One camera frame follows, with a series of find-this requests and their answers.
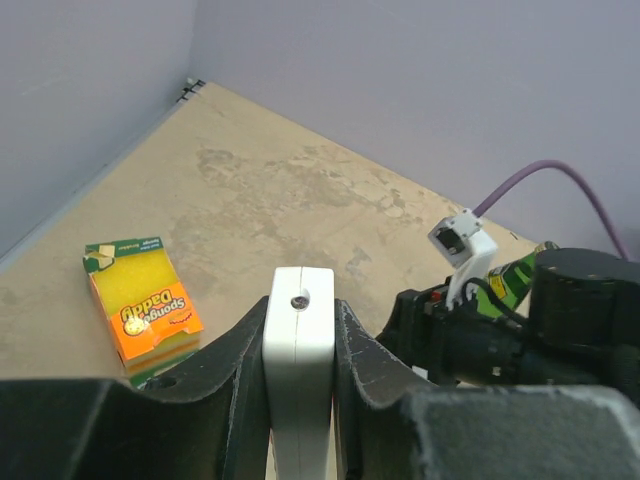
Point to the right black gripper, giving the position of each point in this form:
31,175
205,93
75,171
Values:
454,345

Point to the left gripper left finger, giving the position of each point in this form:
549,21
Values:
208,417

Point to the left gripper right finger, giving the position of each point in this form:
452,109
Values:
375,426

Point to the white remote control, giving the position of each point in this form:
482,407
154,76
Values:
298,352

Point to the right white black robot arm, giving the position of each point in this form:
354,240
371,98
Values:
569,316

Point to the green glass bottle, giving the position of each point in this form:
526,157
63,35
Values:
511,282

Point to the black corner bracket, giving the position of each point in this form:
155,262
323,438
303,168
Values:
191,88

